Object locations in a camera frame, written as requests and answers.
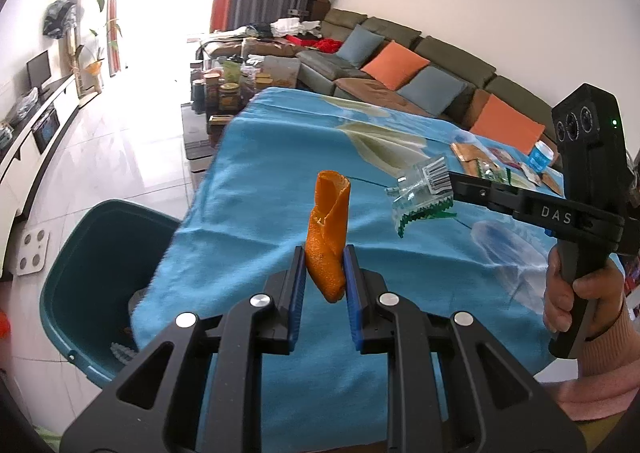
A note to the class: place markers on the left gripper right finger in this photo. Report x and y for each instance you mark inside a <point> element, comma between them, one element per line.
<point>451,386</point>

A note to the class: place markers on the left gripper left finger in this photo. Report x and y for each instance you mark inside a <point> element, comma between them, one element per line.
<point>196,386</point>

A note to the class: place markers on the clear green edged wrapper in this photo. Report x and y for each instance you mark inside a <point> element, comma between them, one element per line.
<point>422,192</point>

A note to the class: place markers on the orange peel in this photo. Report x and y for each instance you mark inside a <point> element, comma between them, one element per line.
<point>326,235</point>

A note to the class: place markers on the pink sleeve right forearm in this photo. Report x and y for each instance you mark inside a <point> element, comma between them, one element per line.
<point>608,375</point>

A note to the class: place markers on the teal trash bin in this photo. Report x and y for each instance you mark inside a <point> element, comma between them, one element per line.
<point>86,301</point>

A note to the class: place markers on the right hand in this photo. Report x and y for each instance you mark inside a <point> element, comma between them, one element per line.
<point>605,287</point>

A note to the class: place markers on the brown snack packet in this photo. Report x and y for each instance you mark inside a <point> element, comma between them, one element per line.
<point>548,180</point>

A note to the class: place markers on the white biscuit packet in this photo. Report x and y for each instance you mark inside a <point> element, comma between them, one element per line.
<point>530,174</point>

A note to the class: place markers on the blue lidded cup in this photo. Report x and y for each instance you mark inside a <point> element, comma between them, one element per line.
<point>540,157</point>

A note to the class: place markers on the red cookie packet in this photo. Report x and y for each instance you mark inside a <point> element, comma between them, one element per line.
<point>504,157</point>

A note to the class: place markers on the orange cushion near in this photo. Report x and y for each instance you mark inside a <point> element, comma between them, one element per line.
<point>502,123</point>

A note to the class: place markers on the orange cushion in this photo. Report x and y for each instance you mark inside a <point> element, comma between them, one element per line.
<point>395,66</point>
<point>502,123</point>

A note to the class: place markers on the white bathroom scale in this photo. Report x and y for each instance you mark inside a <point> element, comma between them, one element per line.
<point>32,252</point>

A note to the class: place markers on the blue cushion near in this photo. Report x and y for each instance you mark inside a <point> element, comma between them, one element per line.
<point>433,90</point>

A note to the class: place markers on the blue cushion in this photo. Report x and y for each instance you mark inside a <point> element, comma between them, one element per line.
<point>359,46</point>
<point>433,90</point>

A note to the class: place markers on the orange cushion far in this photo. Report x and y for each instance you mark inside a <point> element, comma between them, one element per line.
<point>395,66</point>

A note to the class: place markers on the green sectional sofa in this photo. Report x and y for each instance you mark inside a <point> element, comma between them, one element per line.
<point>321,71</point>

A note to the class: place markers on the blue cushion far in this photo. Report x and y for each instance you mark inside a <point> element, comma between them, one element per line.
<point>359,46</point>

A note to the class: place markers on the blue floral table cloth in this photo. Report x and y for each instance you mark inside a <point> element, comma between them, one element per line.
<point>251,212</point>

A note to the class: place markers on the white black tv cabinet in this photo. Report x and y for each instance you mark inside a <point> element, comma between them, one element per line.
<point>25,160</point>

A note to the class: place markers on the cluttered coffee table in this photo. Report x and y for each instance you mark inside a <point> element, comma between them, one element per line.
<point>220,90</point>

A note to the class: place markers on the tall green potted plant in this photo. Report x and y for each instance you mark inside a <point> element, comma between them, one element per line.
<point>113,33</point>

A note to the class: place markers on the small black monitor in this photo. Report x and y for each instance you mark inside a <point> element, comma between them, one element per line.
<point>38,70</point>

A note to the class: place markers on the white standing air conditioner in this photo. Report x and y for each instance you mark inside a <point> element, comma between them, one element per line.
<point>91,41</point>

